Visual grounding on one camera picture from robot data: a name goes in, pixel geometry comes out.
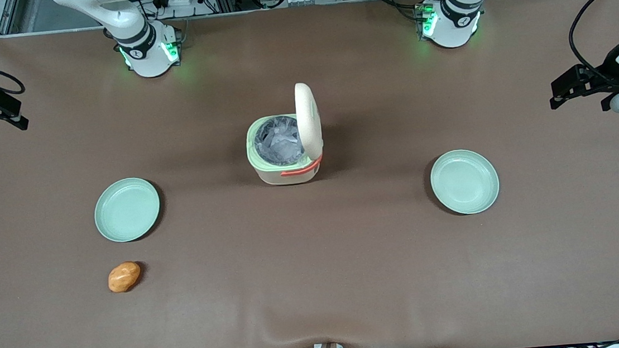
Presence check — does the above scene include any beige rice cooker orange handle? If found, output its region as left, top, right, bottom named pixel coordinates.
left=241, top=81, right=327, bottom=189

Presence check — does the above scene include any pale green round plate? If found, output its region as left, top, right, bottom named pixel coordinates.
left=91, top=175, right=164, bottom=245
left=428, top=146, right=503, bottom=218

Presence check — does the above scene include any orange-brown bread roll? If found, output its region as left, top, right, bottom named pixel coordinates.
left=106, top=260, right=144, bottom=295

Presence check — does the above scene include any grey crumpled plastic liner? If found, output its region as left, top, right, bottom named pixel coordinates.
left=252, top=113, right=306, bottom=166

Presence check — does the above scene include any brown table mat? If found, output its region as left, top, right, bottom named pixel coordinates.
left=0, top=0, right=619, bottom=348

